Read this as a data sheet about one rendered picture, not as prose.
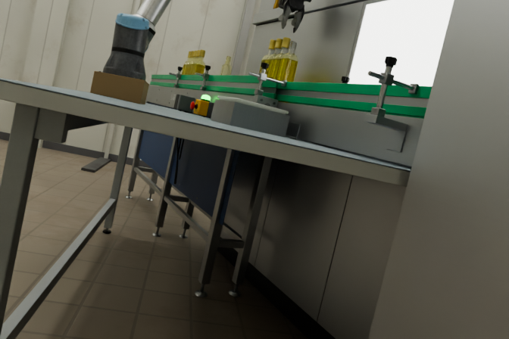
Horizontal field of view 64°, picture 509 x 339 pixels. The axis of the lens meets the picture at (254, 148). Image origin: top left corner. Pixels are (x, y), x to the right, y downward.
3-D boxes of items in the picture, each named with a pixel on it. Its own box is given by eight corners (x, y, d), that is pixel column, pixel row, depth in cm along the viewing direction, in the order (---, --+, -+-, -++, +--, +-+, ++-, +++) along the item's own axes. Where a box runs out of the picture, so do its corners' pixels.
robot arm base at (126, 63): (99, 71, 140) (104, 43, 140) (105, 76, 155) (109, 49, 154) (144, 80, 144) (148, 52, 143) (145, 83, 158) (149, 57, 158)
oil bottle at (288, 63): (288, 105, 170) (300, 54, 169) (277, 102, 168) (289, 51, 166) (281, 104, 175) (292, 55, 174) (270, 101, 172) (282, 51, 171)
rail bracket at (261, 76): (282, 101, 162) (290, 69, 161) (246, 91, 153) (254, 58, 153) (279, 101, 164) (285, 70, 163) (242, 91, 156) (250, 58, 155)
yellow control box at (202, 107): (210, 118, 192) (214, 103, 192) (196, 115, 189) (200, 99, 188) (205, 116, 198) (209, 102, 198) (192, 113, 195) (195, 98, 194)
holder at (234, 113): (298, 140, 145) (302, 119, 145) (229, 125, 132) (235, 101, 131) (273, 133, 160) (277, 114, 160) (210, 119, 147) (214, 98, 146)
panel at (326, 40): (445, 95, 120) (475, -19, 118) (439, 93, 119) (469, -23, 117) (284, 87, 199) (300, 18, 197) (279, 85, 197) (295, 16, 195)
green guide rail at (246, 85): (259, 95, 161) (263, 76, 161) (257, 94, 161) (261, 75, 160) (151, 85, 313) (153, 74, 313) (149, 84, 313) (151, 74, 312)
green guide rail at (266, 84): (275, 100, 165) (279, 80, 164) (273, 99, 164) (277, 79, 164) (160, 87, 317) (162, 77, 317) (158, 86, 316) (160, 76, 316)
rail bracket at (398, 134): (406, 153, 106) (427, 68, 104) (359, 142, 98) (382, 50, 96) (391, 150, 110) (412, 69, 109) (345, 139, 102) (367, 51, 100)
